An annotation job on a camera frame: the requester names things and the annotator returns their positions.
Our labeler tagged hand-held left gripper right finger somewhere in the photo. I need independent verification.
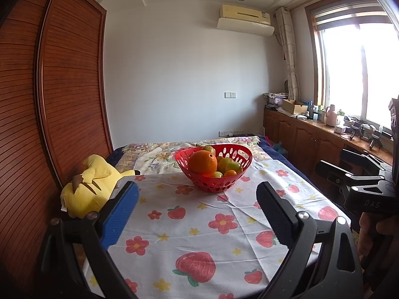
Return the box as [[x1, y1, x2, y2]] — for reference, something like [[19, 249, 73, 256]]
[[256, 181, 364, 299]]

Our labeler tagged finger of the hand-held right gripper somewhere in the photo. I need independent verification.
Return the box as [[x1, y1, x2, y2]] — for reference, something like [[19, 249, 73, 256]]
[[315, 160, 354, 190], [341, 149, 379, 170]]

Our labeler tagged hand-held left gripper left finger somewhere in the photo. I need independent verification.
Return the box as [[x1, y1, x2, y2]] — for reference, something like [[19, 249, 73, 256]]
[[39, 181, 140, 299]]

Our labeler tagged red perforated plastic basket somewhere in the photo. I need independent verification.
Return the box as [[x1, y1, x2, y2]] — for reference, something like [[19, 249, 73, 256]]
[[175, 144, 253, 193]]

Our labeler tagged person's right hand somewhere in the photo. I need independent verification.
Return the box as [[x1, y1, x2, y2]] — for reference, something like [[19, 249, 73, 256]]
[[358, 212, 395, 257]]

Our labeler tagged yellow plush toy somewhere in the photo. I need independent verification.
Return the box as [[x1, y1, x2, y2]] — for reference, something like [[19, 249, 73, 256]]
[[60, 154, 141, 219]]

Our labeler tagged pink bottle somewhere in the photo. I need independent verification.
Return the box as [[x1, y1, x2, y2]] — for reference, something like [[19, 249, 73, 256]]
[[325, 104, 339, 127]]

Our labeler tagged long wooden cabinet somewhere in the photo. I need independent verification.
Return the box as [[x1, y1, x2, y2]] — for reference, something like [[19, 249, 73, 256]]
[[263, 107, 395, 194]]

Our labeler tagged floral blanket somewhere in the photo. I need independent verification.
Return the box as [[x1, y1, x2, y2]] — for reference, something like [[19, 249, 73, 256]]
[[117, 135, 265, 176]]

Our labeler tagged dark blue bedsheet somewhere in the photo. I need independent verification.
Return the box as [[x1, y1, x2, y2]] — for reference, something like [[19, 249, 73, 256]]
[[107, 134, 290, 164]]

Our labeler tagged open cardboard box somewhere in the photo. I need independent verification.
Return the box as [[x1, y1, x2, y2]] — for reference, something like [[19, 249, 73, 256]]
[[282, 99, 308, 115]]

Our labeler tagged white strawberry flower cloth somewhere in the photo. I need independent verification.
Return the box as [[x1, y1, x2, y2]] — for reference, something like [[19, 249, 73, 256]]
[[83, 159, 351, 299]]

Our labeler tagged wooden framed window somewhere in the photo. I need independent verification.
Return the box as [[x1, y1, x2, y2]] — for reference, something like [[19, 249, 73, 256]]
[[305, 0, 399, 138]]

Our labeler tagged patterned beige curtain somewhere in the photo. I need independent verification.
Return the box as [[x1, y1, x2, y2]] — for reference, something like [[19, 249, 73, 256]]
[[275, 7, 300, 101]]

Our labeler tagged brown wooden wardrobe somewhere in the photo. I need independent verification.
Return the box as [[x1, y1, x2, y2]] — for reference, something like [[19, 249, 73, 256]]
[[0, 0, 114, 287]]

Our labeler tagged yellowed wall air conditioner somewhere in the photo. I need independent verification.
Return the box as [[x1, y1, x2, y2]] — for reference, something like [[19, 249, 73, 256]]
[[219, 4, 271, 25]]

